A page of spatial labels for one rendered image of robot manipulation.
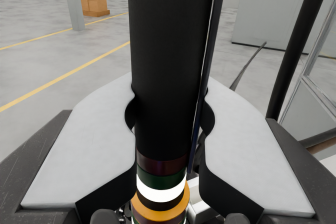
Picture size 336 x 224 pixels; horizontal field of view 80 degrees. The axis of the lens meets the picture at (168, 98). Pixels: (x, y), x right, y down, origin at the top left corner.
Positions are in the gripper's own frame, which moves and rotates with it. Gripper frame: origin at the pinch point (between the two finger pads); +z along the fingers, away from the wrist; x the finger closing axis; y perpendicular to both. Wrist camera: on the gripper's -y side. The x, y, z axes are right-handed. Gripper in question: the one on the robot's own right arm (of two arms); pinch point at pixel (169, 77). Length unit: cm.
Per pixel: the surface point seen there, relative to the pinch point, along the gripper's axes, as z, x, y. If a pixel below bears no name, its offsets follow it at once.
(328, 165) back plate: 17.0, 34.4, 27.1
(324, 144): 6.5, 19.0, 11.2
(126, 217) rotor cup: 5.6, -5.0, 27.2
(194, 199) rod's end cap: -0.9, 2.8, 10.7
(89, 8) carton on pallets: 768, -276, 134
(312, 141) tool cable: 5.6, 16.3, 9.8
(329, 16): 109, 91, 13
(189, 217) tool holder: -1.6, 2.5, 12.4
